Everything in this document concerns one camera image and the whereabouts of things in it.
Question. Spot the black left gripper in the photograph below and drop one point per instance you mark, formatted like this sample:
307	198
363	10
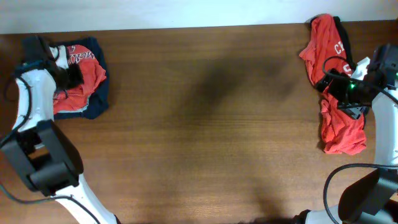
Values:
78	78

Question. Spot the black garment under red one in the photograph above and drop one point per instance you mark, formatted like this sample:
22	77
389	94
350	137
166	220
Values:
345	41

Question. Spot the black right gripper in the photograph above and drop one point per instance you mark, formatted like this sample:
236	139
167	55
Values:
354	111

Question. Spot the red garment with white letters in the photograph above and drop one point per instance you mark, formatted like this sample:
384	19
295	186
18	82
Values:
339	132

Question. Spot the folded dark navy garment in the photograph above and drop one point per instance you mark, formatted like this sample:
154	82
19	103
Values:
99	100

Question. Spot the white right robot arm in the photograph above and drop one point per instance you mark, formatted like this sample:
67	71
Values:
373	85

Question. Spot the folded grey garment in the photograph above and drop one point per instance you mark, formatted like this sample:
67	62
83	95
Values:
71	103

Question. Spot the orange t-shirt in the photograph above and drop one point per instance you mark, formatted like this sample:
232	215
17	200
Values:
93	73

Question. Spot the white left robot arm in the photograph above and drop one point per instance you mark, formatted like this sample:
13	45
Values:
43	157

